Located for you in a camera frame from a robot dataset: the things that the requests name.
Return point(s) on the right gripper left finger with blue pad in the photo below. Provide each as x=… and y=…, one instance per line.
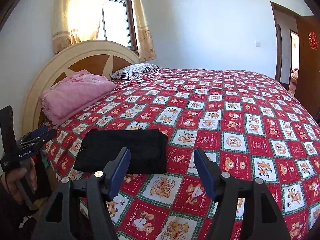
x=77, y=208

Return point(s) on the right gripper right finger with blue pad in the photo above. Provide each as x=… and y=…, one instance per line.
x=262, y=217

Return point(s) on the left hand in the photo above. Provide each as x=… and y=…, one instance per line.
x=9, y=181

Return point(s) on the pink folded blanket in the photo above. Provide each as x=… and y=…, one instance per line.
x=72, y=94

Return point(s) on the red patchwork bedspread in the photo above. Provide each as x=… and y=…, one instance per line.
x=244, y=121

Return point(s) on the cream wooden headboard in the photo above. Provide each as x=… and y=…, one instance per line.
x=99, y=57

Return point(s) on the striped pillow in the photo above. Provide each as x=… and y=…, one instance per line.
x=135, y=71

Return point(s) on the brown wooden door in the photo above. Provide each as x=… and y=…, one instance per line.
x=307, y=89

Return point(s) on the window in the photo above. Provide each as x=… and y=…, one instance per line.
x=117, y=24

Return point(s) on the yellow curtain left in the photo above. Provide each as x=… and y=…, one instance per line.
x=75, y=21

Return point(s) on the yellow curtain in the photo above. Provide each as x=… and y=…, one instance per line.
x=146, y=50
x=75, y=21

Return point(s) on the yellow curtain right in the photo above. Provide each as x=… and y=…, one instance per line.
x=146, y=50

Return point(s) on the red door decoration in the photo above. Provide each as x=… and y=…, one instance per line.
x=313, y=42

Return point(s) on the black camera box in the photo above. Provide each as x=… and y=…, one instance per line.
x=7, y=131

